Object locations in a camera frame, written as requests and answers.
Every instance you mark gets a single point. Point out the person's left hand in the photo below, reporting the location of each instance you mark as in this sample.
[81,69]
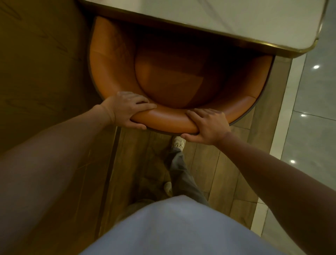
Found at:
[119,109]

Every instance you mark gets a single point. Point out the person's right hand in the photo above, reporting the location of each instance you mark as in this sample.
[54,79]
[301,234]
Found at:
[212,126]

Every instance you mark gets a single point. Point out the person's left middle finger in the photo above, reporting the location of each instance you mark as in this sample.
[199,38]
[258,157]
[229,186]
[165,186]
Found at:
[139,99]

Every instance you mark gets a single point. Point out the grey trousers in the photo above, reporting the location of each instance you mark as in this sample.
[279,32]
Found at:
[182,176]

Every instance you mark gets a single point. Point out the person's left thumb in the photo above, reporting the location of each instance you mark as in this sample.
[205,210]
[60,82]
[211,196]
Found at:
[136,125]

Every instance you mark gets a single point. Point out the person's right thumb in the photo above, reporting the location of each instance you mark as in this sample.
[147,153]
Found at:
[189,137]

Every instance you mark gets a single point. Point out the orange leather round chair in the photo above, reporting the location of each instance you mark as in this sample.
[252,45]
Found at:
[170,78]

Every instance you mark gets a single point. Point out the person's left forearm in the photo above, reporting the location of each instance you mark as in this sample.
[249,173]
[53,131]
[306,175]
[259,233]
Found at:
[44,168]

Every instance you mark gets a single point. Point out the beige sneaker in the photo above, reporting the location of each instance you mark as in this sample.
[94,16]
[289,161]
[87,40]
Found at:
[178,143]
[168,189]

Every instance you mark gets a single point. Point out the person's right forearm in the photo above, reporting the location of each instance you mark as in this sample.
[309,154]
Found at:
[278,184]

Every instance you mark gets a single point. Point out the white table with brass edge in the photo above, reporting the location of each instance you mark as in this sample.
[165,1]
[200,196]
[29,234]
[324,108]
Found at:
[223,18]

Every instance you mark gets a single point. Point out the person's right middle finger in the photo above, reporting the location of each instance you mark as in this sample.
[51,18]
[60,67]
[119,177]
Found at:
[202,111]

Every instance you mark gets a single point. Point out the light blue shirt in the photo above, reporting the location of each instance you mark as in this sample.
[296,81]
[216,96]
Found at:
[178,228]

